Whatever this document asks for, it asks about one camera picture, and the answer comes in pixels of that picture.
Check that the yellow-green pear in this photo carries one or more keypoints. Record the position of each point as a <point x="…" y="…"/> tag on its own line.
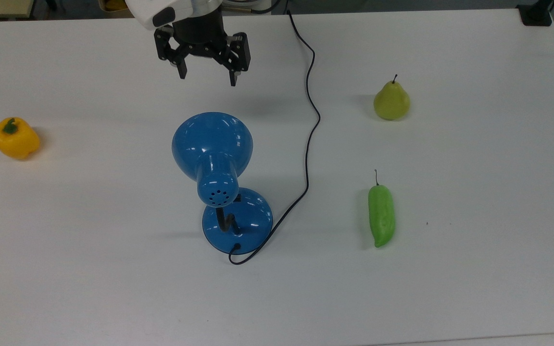
<point x="391" y="102"/>

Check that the small yellow object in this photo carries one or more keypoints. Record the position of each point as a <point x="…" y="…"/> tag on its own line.
<point x="112" y="4"/>

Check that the green chili pepper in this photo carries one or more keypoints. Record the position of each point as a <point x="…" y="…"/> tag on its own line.
<point x="382" y="216"/>

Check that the black stand base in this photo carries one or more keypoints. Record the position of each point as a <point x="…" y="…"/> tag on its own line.
<point x="535" y="13"/>

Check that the blue gooseneck desk lamp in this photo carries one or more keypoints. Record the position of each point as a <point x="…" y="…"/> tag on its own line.
<point x="212" y="139"/>

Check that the yellow bell pepper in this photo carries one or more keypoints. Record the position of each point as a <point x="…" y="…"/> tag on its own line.
<point x="15" y="140"/>

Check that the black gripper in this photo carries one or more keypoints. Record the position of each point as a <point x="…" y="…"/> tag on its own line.
<point x="200" y="33"/>

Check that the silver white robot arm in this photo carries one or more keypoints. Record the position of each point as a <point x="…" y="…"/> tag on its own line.
<point x="161" y="9"/>

